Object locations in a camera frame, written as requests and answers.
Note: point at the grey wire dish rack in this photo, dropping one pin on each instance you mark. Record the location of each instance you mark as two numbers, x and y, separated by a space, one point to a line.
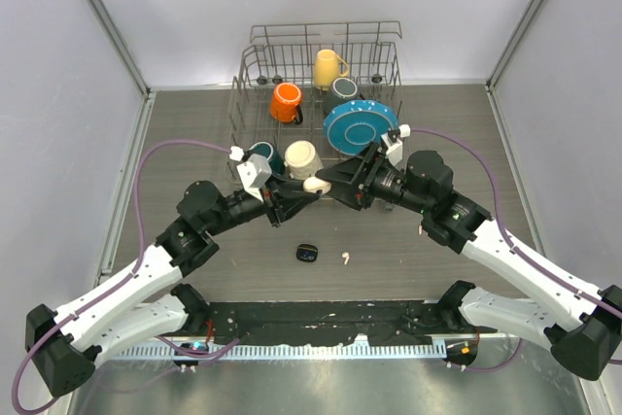
287 54

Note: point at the grey mug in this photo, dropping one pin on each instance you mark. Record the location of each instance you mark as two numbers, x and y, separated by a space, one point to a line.
341 90

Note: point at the blue dotted plate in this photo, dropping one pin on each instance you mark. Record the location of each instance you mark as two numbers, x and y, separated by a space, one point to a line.
351 126

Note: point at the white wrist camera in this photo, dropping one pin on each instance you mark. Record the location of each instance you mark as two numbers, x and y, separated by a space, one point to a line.
253 171
392 143

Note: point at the orange mug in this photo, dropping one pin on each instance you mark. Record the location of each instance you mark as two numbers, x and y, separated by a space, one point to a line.
285 106

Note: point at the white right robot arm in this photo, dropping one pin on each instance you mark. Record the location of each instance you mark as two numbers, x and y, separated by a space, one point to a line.
576 321

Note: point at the white slotted cable duct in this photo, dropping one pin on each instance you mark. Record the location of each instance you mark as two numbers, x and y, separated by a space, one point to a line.
360 349

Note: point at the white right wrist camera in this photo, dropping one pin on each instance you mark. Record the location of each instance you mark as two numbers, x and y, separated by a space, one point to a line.
392 143

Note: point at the black earbud charging case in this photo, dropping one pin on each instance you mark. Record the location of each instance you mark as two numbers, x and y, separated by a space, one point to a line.
306 253

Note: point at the yellow mug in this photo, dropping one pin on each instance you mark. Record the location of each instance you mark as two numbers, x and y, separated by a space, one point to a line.
328 66

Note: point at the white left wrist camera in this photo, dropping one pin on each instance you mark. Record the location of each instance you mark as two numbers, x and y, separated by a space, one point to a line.
253 171

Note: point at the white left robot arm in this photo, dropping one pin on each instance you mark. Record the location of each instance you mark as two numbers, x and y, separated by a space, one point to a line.
148 298

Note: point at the white earbud charging case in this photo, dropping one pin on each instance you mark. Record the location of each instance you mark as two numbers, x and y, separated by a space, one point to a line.
316 185

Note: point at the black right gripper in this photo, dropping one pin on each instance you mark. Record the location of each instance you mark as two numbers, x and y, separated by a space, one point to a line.
350 182

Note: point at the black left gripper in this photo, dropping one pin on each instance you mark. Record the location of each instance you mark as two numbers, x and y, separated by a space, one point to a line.
289 197

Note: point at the cream white mug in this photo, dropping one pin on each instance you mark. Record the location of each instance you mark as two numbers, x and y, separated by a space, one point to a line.
302 160

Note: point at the dark green mug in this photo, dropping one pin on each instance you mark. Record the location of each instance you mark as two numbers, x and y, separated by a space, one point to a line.
269 152

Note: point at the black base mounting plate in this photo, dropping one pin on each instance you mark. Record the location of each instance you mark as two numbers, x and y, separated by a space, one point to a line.
329 323

